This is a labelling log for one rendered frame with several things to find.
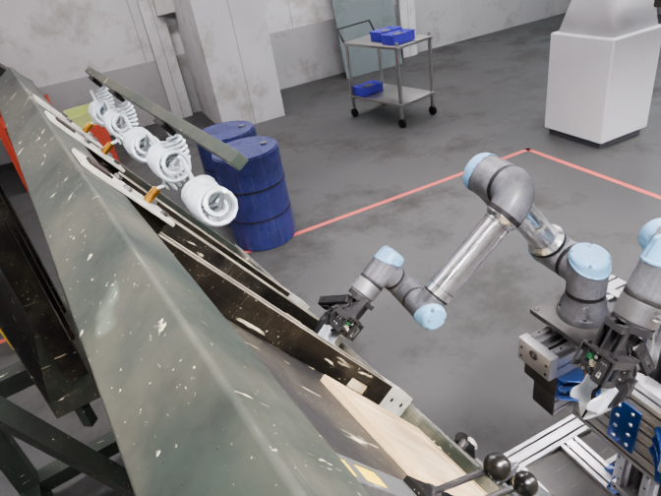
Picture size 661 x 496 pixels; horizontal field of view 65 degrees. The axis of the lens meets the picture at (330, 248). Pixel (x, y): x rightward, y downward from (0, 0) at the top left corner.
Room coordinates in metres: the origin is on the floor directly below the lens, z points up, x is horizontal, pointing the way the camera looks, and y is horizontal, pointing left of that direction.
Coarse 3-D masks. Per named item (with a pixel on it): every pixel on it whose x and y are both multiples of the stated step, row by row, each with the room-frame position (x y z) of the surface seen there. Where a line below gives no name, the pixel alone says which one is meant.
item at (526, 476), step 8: (520, 472) 0.47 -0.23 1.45; (528, 472) 0.47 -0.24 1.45; (512, 480) 0.47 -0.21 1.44; (520, 480) 0.46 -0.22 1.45; (528, 480) 0.46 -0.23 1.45; (536, 480) 0.46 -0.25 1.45; (504, 488) 0.47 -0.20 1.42; (512, 488) 0.46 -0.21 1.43; (520, 488) 0.45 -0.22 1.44; (528, 488) 0.45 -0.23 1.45; (536, 488) 0.45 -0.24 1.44
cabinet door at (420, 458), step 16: (336, 384) 0.88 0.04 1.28; (352, 400) 0.83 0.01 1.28; (368, 400) 0.94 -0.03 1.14; (368, 416) 0.77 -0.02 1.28; (384, 416) 0.89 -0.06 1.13; (368, 432) 0.73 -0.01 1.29; (384, 432) 0.73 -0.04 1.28; (400, 432) 0.84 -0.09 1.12; (416, 432) 0.95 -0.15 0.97; (384, 448) 0.68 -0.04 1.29; (400, 448) 0.69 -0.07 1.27; (416, 448) 0.79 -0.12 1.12; (432, 448) 0.90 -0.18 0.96; (400, 464) 0.64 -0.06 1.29; (416, 464) 0.65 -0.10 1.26; (432, 464) 0.74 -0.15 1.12; (448, 464) 0.84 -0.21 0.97; (432, 480) 0.61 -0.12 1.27; (448, 480) 0.69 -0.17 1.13
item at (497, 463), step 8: (488, 456) 0.44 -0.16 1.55; (496, 456) 0.44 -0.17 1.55; (504, 456) 0.44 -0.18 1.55; (488, 464) 0.43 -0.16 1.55; (496, 464) 0.43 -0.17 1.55; (504, 464) 0.43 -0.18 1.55; (472, 472) 0.44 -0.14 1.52; (480, 472) 0.43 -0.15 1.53; (488, 472) 0.42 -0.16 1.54; (496, 472) 0.42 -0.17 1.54; (504, 472) 0.42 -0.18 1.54; (456, 480) 0.44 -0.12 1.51; (464, 480) 0.44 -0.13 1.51; (496, 480) 0.42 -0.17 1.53; (432, 488) 0.44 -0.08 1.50; (440, 488) 0.44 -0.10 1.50; (448, 488) 0.44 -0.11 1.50
